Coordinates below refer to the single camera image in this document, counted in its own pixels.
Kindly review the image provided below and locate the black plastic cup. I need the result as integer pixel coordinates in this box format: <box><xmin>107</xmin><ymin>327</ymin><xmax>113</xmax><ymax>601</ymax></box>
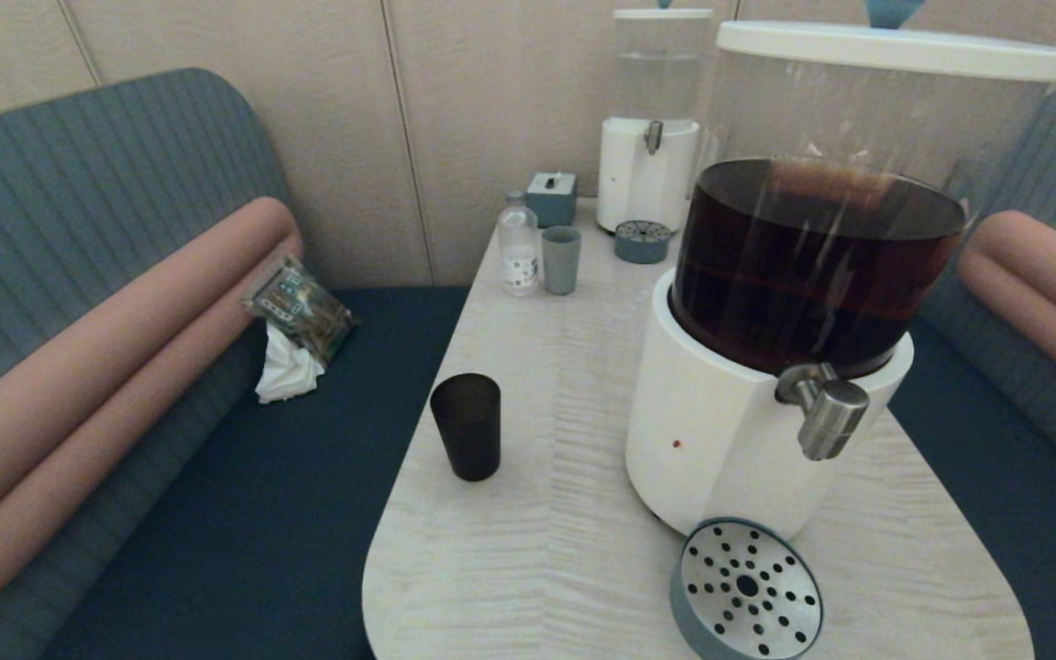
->
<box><xmin>429</xmin><ymin>373</ymin><xmax>502</xmax><ymax>483</ymax></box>

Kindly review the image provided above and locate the large silver dispenser tap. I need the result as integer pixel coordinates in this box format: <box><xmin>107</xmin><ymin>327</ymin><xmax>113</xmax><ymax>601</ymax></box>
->
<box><xmin>775</xmin><ymin>362</ymin><xmax>871</xmax><ymax>462</ymax></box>

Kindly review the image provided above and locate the grey plastic cup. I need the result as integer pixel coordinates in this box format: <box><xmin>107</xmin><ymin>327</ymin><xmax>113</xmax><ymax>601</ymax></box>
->
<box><xmin>541</xmin><ymin>225</ymin><xmax>582</xmax><ymax>296</ymax></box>

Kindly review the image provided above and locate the clear plastic bottle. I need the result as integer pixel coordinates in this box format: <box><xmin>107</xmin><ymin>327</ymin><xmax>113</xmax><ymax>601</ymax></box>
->
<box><xmin>498</xmin><ymin>191</ymin><xmax>541</xmax><ymax>297</ymax></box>

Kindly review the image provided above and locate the grey square tissue box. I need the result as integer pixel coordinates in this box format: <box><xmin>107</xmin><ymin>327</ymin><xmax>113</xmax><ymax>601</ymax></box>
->
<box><xmin>525</xmin><ymin>171</ymin><xmax>578</xmax><ymax>228</ymax></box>

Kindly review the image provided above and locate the small round grey drip tray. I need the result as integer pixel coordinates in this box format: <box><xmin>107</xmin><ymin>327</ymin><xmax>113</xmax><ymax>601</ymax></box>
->
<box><xmin>614</xmin><ymin>220</ymin><xmax>674</xmax><ymax>265</ymax></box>

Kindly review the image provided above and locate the small water beverage dispenser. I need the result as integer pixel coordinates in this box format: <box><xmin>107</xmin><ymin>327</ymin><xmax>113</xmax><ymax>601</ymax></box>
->
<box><xmin>597</xmin><ymin>16</ymin><xmax>712</xmax><ymax>235</ymax></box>

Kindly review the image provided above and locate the large tea beverage dispenser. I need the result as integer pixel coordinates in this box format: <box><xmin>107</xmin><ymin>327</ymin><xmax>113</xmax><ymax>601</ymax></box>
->
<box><xmin>624</xmin><ymin>50</ymin><xmax>1056</xmax><ymax>544</ymax></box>

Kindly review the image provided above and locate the green snack packet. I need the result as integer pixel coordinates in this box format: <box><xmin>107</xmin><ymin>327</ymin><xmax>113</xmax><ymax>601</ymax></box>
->
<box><xmin>242</xmin><ymin>255</ymin><xmax>359</xmax><ymax>366</ymax></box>

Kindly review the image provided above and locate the crumpled white tissue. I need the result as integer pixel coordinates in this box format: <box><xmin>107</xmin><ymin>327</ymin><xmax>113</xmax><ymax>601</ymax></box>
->
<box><xmin>255</xmin><ymin>321</ymin><xmax>326</xmax><ymax>404</ymax></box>

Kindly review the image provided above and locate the dark blue sofa seat cushion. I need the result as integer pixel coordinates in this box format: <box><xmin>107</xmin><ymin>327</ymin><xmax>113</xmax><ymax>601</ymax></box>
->
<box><xmin>42</xmin><ymin>287</ymin><xmax>472</xmax><ymax>660</ymax></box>
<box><xmin>885</xmin><ymin>316</ymin><xmax>1056</xmax><ymax>660</ymax></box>

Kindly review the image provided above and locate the large round perforated drip tray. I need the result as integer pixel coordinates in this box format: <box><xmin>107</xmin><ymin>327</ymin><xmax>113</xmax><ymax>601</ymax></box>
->
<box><xmin>670</xmin><ymin>518</ymin><xmax>825</xmax><ymax>660</ymax></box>

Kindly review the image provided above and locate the small white dispenser lid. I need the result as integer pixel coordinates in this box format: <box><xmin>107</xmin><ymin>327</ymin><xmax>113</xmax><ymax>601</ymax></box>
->
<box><xmin>613</xmin><ymin>0</ymin><xmax>714</xmax><ymax>21</ymax></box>

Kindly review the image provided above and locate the pink sofa bolster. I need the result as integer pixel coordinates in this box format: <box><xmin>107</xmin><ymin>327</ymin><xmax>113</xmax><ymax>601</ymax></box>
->
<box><xmin>957</xmin><ymin>211</ymin><xmax>1056</xmax><ymax>411</ymax></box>
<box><xmin>0</xmin><ymin>196</ymin><xmax>304</xmax><ymax>618</ymax></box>

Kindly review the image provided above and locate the large white dispenser lid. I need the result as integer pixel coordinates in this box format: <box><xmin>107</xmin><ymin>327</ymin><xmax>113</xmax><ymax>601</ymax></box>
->
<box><xmin>716</xmin><ymin>0</ymin><xmax>1056</xmax><ymax>83</ymax></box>

